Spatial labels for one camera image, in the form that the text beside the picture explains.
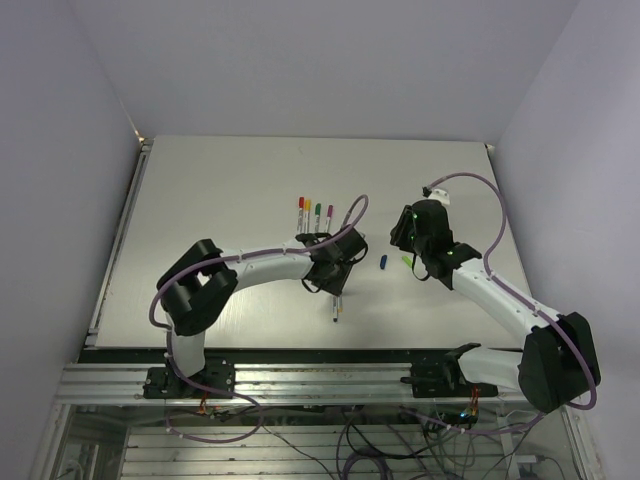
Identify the aluminium frame rail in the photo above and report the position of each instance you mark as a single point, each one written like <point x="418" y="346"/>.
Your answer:
<point x="284" y="384"/>

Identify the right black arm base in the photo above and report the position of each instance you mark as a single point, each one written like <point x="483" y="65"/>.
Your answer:
<point x="441" y="377"/>

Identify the red marker pen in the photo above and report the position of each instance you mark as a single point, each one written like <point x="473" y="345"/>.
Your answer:
<point x="300" y="215"/>

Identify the blue marker pen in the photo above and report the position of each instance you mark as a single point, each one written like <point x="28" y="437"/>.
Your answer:
<point x="335" y="309"/>

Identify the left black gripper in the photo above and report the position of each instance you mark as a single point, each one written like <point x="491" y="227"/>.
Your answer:
<point x="334" y="288"/>

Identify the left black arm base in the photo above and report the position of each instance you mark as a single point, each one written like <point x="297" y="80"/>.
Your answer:
<point x="163" y="383"/>

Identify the purple marker pen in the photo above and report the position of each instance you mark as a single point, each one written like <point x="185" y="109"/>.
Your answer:
<point x="328" y="218"/>

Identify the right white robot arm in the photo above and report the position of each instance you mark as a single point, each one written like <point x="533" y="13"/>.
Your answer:
<point x="556" y="362"/>

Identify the green marker pen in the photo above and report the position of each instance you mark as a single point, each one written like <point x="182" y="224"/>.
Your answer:
<point x="317" y="217"/>

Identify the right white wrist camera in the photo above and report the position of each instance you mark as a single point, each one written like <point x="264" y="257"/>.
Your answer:
<point x="436" y="194"/>

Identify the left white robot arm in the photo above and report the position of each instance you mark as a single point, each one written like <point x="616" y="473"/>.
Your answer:
<point x="193" y="293"/>

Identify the yellow marker pen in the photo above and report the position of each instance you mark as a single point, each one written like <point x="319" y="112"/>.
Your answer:
<point x="306" y="215"/>

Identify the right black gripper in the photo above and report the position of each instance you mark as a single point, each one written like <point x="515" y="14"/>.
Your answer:
<point x="399" y="232"/>

